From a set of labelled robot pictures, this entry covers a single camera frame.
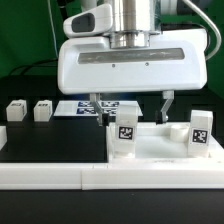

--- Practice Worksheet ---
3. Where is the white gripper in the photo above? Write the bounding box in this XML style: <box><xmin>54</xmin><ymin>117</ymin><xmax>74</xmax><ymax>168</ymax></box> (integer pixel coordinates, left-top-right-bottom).
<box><xmin>57</xmin><ymin>3</ymin><xmax>208</xmax><ymax>127</ymax></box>

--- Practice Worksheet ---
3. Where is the white hanging cable left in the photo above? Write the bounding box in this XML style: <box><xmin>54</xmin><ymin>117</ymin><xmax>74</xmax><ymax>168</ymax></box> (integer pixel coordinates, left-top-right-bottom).
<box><xmin>46</xmin><ymin>0</ymin><xmax>60</xmax><ymax>59</ymax></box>

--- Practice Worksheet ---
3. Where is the white marker base plate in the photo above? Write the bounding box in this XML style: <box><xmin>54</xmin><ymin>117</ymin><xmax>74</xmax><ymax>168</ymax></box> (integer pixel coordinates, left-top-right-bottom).
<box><xmin>54</xmin><ymin>100</ymin><xmax>142</xmax><ymax>117</ymax></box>

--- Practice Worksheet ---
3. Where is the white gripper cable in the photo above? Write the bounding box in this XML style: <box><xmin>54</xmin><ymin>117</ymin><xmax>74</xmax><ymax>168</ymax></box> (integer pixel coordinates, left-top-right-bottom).
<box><xmin>183</xmin><ymin>0</ymin><xmax>222</xmax><ymax>62</ymax></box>

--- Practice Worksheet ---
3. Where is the white U-shaped obstacle fence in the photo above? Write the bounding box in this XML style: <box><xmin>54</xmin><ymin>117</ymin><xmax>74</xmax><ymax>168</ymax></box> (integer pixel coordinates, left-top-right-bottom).
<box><xmin>0</xmin><ymin>123</ymin><xmax>224</xmax><ymax>191</ymax></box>

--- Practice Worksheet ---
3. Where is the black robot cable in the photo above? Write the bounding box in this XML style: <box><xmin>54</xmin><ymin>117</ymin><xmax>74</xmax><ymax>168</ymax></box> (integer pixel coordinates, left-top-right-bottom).
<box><xmin>7</xmin><ymin>58</ymin><xmax>61</xmax><ymax>78</ymax></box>

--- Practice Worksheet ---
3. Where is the white square table top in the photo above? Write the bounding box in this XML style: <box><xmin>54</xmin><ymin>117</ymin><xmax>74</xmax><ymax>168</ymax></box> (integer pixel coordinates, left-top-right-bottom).
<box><xmin>106</xmin><ymin>122</ymin><xmax>224</xmax><ymax>161</ymax></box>

